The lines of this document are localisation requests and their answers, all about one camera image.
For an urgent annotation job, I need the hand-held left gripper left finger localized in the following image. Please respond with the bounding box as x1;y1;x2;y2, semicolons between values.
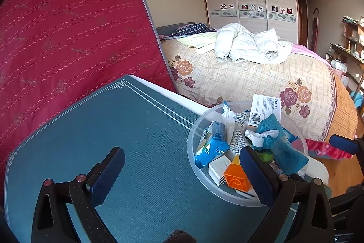
31;146;126;243

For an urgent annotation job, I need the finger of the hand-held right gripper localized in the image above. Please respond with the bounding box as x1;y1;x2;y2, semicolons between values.
329;133;364;159

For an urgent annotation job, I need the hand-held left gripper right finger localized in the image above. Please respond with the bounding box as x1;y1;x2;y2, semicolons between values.
239;146;336;243

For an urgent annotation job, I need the orange toy brick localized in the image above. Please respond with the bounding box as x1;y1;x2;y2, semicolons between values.
223;154;253;192

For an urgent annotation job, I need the green block with blue dots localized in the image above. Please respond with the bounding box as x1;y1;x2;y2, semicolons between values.
256;150;275;163

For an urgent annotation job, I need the white zigzag print block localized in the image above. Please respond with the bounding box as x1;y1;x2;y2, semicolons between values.
208;155;232;186

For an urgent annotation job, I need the blue cloth with white tag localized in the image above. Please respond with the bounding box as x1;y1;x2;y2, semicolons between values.
245;113;309;175

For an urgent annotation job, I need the white printed plastic bag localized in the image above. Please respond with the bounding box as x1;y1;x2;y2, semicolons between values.
223;102;251;158

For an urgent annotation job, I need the translucent plastic bowl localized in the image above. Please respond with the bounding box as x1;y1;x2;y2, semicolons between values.
187;101;310;207

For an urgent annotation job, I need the blue biscuit packet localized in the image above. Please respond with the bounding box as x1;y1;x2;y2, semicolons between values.
194;121;230;169

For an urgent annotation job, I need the blue and white medicine box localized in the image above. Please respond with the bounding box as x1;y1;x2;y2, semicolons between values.
247;94;282;130

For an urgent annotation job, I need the bed with floral plaid cover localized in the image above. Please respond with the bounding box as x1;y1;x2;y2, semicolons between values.
156;22;360;159

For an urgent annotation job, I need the cluttered wooden shelf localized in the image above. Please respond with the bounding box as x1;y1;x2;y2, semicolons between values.
326;15;364;95

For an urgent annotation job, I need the white puffy jacket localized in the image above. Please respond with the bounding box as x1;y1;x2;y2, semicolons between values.
215;22;293;64

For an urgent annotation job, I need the red quilted mattress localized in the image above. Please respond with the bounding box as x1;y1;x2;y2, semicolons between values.
0;0;177;175

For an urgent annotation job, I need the brown wooden door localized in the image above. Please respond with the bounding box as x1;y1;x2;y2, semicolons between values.
295;0;312;47

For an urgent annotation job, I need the pale yellow pillow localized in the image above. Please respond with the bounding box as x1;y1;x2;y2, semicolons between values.
178;32;218;54

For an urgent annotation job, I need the dark plaid cloth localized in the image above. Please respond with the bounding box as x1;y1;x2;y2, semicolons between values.
171;22;217;38

